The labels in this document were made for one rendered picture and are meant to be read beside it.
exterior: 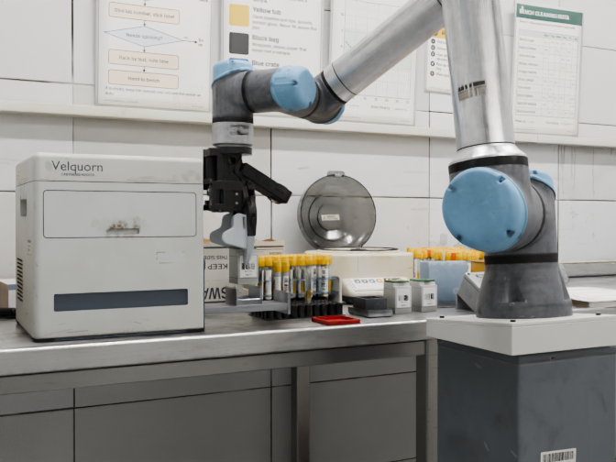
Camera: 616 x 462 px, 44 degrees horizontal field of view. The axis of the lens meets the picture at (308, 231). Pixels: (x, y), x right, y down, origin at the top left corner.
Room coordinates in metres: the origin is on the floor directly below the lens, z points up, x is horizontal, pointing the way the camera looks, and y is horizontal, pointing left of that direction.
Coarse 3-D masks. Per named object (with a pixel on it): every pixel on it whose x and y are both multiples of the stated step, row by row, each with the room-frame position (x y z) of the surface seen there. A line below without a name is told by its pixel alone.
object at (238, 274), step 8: (232, 256) 1.40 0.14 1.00; (240, 256) 1.38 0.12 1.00; (256, 256) 1.39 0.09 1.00; (232, 264) 1.40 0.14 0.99; (240, 264) 1.38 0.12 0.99; (248, 264) 1.38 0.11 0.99; (256, 264) 1.39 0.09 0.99; (232, 272) 1.40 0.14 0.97; (240, 272) 1.38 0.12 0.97; (248, 272) 1.38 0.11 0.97; (256, 272) 1.39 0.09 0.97; (232, 280) 1.40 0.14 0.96; (240, 280) 1.38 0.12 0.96; (248, 280) 1.38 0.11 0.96; (256, 280) 1.39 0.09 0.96
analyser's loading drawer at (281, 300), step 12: (228, 288) 1.40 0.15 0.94; (252, 288) 1.42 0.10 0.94; (228, 300) 1.40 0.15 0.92; (240, 300) 1.37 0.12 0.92; (252, 300) 1.38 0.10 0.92; (276, 300) 1.45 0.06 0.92; (288, 300) 1.41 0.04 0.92; (204, 312) 1.34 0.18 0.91; (216, 312) 1.35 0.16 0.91; (228, 312) 1.36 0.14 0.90; (240, 312) 1.37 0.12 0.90; (288, 312) 1.41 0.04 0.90
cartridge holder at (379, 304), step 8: (360, 296) 1.57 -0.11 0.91; (368, 296) 1.58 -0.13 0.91; (376, 296) 1.57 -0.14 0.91; (360, 304) 1.54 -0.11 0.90; (368, 304) 1.52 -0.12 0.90; (376, 304) 1.53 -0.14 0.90; (384, 304) 1.54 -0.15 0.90; (352, 312) 1.57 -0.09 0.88; (360, 312) 1.54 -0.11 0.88; (368, 312) 1.50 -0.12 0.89; (376, 312) 1.51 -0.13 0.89; (384, 312) 1.52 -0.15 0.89
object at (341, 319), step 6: (312, 318) 1.46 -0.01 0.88; (318, 318) 1.44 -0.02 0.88; (324, 318) 1.47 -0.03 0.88; (330, 318) 1.47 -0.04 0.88; (336, 318) 1.48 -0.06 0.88; (342, 318) 1.48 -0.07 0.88; (348, 318) 1.46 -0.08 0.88; (354, 318) 1.44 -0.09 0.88; (330, 324) 1.40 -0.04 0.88; (336, 324) 1.41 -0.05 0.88
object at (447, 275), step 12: (420, 264) 1.72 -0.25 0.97; (432, 264) 1.69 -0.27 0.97; (444, 264) 1.70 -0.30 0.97; (456, 264) 1.71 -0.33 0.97; (420, 276) 1.72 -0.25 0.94; (432, 276) 1.69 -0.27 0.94; (444, 276) 1.70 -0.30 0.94; (456, 276) 1.71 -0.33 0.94; (444, 288) 1.70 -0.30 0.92; (456, 288) 1.71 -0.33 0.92; (444, 300) 1.70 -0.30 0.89
